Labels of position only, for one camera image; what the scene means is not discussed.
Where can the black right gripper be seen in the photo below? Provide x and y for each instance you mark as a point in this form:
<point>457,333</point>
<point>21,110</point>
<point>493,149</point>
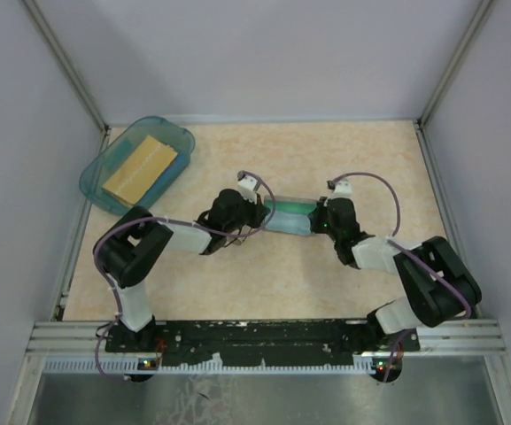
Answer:
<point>316,214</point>

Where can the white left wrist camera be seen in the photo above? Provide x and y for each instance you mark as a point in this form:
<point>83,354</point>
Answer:
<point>248,185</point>

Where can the aluminium frame post left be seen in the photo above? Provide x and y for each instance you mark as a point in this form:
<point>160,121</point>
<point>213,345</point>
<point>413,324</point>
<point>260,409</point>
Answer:
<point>65,62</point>

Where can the shiny metal front panel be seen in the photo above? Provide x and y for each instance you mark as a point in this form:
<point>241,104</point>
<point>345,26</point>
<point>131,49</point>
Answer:
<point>429,391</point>

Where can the teal plastic bin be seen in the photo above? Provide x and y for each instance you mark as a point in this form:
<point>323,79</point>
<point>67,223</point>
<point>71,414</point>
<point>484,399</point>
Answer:
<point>109,161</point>

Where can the black aviator sunglasses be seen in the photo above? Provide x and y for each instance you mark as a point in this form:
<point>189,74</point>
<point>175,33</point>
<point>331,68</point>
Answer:
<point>235,241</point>

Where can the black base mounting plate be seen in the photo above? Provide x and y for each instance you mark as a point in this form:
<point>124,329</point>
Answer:
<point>273,343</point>

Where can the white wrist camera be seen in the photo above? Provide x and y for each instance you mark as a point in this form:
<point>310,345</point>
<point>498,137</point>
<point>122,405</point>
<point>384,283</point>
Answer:
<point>248,185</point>
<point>340,188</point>

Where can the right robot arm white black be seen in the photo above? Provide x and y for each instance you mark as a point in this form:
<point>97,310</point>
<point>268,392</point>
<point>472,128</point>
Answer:
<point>438,286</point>

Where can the grey glasses case green lining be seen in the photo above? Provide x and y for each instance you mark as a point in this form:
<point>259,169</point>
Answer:
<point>295,205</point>

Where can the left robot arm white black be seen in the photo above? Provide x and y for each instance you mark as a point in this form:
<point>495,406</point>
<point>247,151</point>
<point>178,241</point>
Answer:
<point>127,253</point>

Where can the aluminium frame post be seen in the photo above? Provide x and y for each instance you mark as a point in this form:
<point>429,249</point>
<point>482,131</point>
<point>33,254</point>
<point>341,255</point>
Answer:
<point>65,62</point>
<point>475,26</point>

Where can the aluminium front rail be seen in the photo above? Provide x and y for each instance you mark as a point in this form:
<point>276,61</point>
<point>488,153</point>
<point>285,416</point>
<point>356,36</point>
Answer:
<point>477,337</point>

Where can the white slotted cable duct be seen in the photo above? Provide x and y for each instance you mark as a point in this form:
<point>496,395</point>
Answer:
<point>137,366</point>

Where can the light blue cleaning cloth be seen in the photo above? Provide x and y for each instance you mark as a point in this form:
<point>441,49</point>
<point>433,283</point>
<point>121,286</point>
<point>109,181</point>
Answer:
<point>289,223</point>

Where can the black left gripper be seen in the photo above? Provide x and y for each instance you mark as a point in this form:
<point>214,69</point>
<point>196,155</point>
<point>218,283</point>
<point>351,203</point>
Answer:
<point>259,212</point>

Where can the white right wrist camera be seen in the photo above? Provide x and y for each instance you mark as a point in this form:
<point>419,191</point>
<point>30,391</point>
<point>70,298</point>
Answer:
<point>340,188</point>

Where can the aluminium frame post right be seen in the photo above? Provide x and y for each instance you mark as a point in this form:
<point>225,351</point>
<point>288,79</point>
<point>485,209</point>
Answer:
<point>475,26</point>

